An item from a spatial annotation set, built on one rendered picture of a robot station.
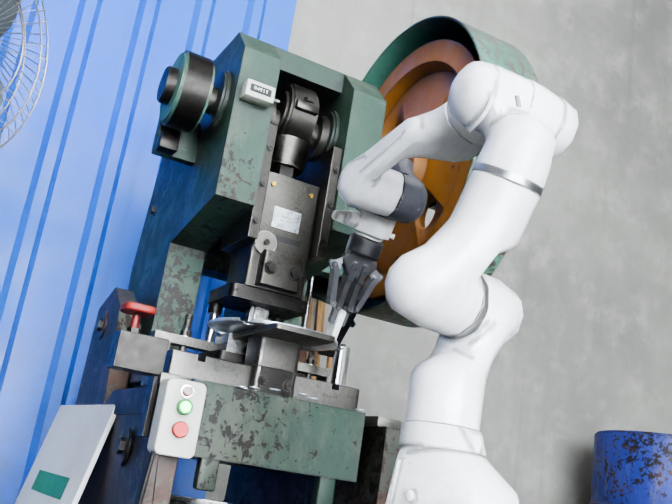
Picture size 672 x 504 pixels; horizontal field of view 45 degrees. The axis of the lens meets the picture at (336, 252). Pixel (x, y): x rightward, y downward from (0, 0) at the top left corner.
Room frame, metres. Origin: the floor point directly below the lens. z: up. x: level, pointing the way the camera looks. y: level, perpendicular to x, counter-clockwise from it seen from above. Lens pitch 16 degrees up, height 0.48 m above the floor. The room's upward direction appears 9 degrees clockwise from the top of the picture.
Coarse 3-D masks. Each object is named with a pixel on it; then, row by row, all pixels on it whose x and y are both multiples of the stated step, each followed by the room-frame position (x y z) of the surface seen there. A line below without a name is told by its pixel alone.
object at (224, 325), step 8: (216, 320) 1.72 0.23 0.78; (224, 320) 1.70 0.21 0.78; (232, 320) 1.68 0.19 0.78; (240, 320) 1.67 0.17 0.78; (256, 320) 1.66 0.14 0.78; (264, 320) 1.66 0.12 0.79; (216, 328) 1.81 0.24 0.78; (224, 328) 1.79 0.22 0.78; (232, 328) 1.77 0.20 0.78; (240, 328) 1.76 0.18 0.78; (248, 328) 1.74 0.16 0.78; (304, 328) 1.68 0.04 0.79; (328, 344) 1.79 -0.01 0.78; (336, 344) 1.78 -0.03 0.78
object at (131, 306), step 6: (120, 306) 1.57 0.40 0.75; (126, 306) 1.53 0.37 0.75; (132, 306) 1.53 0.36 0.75; (138, 306) 1.53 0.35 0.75; (144, 306) 1.53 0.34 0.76; (150, 306) 1.54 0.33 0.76; (126, 312) 1.57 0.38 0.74; (132, 312) 1.56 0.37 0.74; (138, 312) 1.55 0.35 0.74; (144, 312) 1.54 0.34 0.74; (150, 312) 1.54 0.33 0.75; (132, 318) 1.56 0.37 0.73; (138, 318) 1.56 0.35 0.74; (132, 324) 1.56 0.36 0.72; (138, 324) 1.56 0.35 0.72
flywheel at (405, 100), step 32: (416, 64) 2.04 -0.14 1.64; (448, 64) 1.89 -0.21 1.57; (384, 96) 2.19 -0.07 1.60; (416, 96) 2.09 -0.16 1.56; (384, 128) 2.24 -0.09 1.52; (416, 160) 1.99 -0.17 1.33; (448, 192) 1.89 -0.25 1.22; (416, 224) 2.02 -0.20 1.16; (384, 256) 2.14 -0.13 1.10; (384, 288) 2.05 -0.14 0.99
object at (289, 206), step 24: (288, 192) 1.84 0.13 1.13; (312, 192) 1.86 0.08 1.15; (264, 216) 1.82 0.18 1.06; (288, 216) 1.84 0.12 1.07; (312, 216) 1.87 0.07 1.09; (264, 240) 1.80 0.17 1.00; (288, 240) 1.85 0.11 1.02; (240, 264) 1.85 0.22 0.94; (264, 264) 1.79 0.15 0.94; (288, 264) 1.82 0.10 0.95; (264, 288) 1.83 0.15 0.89; (288, 288) 1.82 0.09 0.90
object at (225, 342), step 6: (216, 336) 1.92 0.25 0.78; (222, 336) 1.88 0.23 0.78; (228, 336) 1.84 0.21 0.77; (216, 342) 1.91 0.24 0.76; (222, 342) 1.87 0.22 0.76; (228, 342) 1.84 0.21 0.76; (234, 342) 1.85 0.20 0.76; (240, 342) 1.85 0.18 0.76; (246, 342) 1.86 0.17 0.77; (222, 348) 1.86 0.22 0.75; (228, 348) 1.84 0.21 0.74; (234, 348) 1.85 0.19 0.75; (240, 348) 1.85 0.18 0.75; (246, 348) 1.86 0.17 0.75
